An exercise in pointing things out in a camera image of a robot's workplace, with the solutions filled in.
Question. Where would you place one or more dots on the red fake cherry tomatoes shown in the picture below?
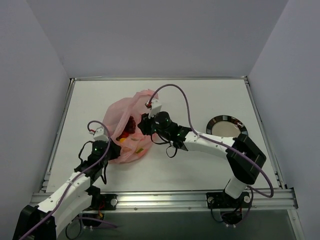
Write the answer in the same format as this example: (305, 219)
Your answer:
(124, 135)

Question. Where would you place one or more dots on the aluminium front rail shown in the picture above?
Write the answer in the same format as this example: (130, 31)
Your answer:
(183, 201)

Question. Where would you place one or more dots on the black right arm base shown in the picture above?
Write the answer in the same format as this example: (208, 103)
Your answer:
(226, 210)

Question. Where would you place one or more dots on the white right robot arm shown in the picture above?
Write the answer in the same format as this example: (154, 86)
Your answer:
(242, 154)

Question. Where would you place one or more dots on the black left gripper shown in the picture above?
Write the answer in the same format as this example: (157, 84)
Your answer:
(114, 150)

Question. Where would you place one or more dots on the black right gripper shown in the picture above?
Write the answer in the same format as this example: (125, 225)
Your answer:
(144, 123)

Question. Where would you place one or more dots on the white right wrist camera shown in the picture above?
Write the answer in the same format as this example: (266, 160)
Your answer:
(154, 107)

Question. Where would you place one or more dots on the pink plastic bag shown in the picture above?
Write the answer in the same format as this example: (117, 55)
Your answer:
(115, 119)

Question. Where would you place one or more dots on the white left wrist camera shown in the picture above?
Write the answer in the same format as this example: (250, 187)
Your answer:
(99, 134)

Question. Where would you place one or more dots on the yellow fake mango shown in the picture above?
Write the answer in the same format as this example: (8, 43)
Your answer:
(122, 140)

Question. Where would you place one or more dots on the dark red fake grapes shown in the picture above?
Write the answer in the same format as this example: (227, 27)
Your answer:
(130, 127)

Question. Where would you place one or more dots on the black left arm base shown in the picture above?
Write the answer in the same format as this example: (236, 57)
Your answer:
(105, 202)

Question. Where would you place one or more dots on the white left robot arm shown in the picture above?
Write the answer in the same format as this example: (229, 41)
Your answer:
(48, 218)

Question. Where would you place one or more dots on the black rimmed round plate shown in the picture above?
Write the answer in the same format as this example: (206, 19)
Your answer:
(226, 126)

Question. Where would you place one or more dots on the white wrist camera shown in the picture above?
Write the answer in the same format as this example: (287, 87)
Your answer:
(99, 134)
(154, 107)

